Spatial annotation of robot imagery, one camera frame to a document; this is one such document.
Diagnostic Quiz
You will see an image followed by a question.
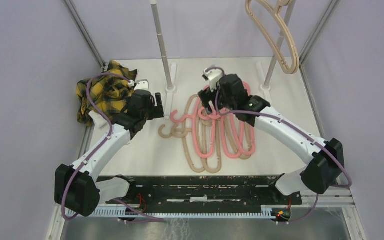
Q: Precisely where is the beige hanger hung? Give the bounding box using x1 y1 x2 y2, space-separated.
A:
245 0 300 75
244 0 301 75

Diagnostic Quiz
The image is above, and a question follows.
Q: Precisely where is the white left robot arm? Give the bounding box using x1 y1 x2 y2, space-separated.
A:
54 89 165 217

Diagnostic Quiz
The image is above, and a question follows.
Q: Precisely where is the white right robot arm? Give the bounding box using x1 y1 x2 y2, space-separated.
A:
198 69 345 204

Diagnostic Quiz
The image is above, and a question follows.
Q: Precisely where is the pink hanger right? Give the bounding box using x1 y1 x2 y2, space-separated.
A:
208 81 257 160

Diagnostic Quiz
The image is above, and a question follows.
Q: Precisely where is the pink hanger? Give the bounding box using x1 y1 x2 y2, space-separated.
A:
208 81 257 160
169 94 224 159

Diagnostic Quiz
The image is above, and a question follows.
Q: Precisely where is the pink hanger left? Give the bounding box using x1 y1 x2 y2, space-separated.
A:
169 94 224 159

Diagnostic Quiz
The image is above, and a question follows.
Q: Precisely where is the left white rack foot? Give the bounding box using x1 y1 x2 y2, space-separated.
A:
163 62 178 119

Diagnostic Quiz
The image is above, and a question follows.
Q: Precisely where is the white rack foot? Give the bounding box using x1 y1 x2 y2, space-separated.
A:
255 61 276 103
163 62 178 119

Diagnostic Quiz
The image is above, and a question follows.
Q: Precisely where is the beige hanger with left hook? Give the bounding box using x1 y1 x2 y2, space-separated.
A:
158 94 223 174

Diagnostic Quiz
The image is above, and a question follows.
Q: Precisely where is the right white rack foot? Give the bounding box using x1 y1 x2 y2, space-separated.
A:
255 61 276 103

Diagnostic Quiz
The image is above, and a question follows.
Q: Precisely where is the yellow plaid shirt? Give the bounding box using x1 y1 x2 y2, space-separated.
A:
75 60 138 127

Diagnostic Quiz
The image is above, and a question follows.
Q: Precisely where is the right grey rack pole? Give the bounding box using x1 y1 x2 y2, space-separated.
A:
271 0 300 75

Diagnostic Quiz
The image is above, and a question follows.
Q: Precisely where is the grey rack pole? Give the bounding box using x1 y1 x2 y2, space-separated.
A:
149 0 175 92
271 0 300 75

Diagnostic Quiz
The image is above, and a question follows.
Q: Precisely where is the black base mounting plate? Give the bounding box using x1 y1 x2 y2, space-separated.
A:
121 175 303 215

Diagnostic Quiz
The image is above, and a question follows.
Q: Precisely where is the left grey rack pole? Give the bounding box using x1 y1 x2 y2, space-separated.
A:
149 0 175 92

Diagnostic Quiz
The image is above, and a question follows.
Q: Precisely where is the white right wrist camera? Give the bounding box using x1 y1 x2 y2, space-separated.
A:
203 66 226 92

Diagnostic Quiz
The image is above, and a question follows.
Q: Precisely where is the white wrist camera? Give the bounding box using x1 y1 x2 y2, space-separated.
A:
128 79 150 92
203 66 226 92

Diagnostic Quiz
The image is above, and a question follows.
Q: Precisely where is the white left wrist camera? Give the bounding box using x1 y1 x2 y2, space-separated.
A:
128 79 150 92

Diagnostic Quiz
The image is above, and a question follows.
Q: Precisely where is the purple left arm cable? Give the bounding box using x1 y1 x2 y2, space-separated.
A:
61 72 137 222

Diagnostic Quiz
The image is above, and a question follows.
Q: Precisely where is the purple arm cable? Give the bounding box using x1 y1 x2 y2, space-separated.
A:
61 72 137 222
205 66 353 225

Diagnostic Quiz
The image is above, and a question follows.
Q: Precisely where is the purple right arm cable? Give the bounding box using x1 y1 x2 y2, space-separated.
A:
205 66 353 225

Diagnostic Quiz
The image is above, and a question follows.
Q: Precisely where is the white slotted cable duct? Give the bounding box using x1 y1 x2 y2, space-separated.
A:
94 205 292 220

